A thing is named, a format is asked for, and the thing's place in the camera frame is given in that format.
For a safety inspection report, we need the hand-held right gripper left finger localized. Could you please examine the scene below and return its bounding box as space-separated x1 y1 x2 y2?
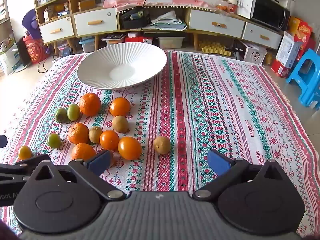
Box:
27 150 127 202

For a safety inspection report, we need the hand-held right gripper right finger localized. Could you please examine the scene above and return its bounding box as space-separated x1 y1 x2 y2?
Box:
191 149 292 201

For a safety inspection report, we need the small yellowish orange tomato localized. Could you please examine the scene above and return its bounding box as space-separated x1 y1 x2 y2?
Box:
18 145 33 160

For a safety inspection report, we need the mandarin orange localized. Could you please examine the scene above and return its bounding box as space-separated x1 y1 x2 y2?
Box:
68 123 90 145
79 93 102 117
71 143 97 161

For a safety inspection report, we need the green plum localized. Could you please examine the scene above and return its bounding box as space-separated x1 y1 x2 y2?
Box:
55 108 69 123
46 133 62 149
67 104 81 122

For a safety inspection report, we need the white ribbed bowl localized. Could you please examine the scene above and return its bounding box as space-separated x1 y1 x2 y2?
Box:
77 42 167 90

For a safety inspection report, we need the striped patterned tablecloth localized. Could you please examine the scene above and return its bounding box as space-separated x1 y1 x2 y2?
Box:
0 50 320 238

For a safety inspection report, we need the white green printed bag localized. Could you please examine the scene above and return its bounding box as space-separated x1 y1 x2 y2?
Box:
0 39 22 77

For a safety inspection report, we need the black flat panel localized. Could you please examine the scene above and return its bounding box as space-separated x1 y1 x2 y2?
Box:
16 41 32 68

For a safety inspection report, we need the red printed bag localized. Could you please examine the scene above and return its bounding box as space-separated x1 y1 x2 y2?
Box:
23 35 49 64

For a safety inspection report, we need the black tripod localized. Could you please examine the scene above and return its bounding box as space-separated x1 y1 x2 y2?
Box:
226 46 244 60

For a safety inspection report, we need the white cardboard box black print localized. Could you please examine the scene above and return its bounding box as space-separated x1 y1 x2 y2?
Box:
241 40 267 65

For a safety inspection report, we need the yellow egg tray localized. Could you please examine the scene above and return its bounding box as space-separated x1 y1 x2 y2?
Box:
198 41 232 57

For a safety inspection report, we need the blue lidded plastic bin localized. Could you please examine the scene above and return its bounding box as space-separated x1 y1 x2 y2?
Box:
79 37 95 53

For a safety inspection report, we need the blue plastic stool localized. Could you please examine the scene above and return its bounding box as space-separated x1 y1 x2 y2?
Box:
286 49 320 109

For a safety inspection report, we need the black flat box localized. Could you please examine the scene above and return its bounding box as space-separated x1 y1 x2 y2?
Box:
101 34 127 43

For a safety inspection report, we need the purple toy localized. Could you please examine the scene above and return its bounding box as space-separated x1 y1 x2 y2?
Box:
22 8 40 40

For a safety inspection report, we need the large clear plastic bin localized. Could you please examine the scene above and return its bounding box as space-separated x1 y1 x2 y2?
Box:
157 37 185 49

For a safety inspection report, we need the white blue carton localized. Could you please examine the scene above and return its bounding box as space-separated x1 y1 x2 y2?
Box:
275 31 304 69

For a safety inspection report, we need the wooden shelving rack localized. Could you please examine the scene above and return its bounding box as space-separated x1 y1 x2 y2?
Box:
0 0 10 25

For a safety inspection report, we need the black storage case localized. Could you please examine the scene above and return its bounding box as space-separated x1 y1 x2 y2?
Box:
119 7 152 30

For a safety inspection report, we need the low wooden TV cabinet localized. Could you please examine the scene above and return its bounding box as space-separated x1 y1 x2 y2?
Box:
72 4 284 53

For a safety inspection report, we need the stack of loose papers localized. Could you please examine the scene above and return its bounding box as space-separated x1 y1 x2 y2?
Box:
149 10 188 32

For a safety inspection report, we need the red gift box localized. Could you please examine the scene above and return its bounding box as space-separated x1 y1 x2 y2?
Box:
295 20 315 58

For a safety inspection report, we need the orange gift box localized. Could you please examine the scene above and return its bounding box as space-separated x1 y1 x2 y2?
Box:
287 16 304 39

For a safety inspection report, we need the glass jar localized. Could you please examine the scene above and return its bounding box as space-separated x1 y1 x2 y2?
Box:
216 0 232 13

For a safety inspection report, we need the brown cardboard box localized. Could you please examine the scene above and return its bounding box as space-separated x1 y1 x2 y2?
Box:
78 0 96 12

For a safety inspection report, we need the black microwave oven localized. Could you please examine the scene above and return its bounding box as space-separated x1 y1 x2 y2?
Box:
250 0 292 32

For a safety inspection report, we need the pink tasselled cloth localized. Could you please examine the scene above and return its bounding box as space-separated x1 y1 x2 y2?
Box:
103 0 217 13

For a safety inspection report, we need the white drawer wooden handle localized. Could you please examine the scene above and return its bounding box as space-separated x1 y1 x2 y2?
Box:
74 7 118 37
242 22 283 50
39 16 75 44
189 9 245 38

